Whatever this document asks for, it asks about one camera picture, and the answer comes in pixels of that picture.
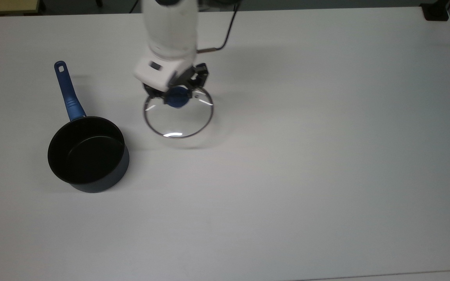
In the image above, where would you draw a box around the black clamp box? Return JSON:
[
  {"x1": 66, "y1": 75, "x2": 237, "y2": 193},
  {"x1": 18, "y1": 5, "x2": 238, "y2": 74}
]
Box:
[{"x1": 420, "y1": 0, "x2": 450, "y2": 21}]

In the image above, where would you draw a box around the black saucepan with blue handle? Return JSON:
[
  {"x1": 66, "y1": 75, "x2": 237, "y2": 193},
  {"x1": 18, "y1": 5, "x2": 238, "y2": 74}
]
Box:
[{"x1": 47, "y1": 60, "x2": 130, "y2": 194}]

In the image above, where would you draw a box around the light wooden furniture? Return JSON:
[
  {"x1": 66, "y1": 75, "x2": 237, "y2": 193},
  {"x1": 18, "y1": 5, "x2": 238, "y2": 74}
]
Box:
[{"x1": 0, "y1": 0, "x2": 41, "y2": 16}]

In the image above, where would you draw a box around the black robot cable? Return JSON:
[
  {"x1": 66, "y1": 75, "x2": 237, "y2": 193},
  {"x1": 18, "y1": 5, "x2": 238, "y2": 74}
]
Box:
[{"x1": 197, "y1": 0, "x2": 242, "y2": 53}]

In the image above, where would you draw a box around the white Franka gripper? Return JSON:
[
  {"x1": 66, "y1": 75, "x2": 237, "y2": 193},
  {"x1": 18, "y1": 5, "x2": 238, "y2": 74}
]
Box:
[{"x1": 134, "y1": 56, "x2": 209, "y2": 101}]

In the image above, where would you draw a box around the glass lid with blue knob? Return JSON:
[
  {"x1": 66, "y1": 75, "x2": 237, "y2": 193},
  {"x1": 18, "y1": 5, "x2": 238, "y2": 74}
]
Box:
[{"x1": 143, "y1": 85, "x2": 214, "y2": 139}]

